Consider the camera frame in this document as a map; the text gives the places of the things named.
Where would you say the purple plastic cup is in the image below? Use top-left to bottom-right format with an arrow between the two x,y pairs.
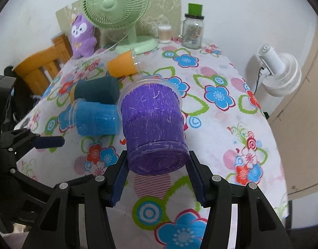
117,77 -> 189,175

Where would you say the blue plastic cup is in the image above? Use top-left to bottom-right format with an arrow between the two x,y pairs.
66,98 -> 120,137

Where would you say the dark teal cup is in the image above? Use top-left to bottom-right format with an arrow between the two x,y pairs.
70,76 -> 119,105

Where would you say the orange plastic cup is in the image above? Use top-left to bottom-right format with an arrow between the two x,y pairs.
107,48 -> 140,78

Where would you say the green cup on jar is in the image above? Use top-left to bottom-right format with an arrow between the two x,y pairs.
188,3 -> 202,16

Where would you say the dark clothes pile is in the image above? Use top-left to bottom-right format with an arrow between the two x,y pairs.
2,66 -> 41,132

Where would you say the floral tablecloth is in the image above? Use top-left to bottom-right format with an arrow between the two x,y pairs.
17,43 -> 288,248

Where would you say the orange wooden chair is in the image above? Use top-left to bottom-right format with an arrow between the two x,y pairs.
4,33 -> 72,97

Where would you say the purple plush toy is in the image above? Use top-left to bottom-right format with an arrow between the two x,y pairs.
71,13 -> 97,59

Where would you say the white standing fan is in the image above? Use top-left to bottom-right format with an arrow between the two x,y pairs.
252,44 -> 303,115

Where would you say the glass mason jar mug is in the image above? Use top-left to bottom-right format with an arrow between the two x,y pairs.
179,13 -> 205,50

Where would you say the green desk fan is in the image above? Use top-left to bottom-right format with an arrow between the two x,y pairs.
82,0 -> 158,55

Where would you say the beige cartoon cardboard panel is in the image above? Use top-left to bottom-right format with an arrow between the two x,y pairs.
56,0 -> 181,47

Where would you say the white fan power cable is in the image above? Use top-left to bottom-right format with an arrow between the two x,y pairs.
96,28 -> 135,54

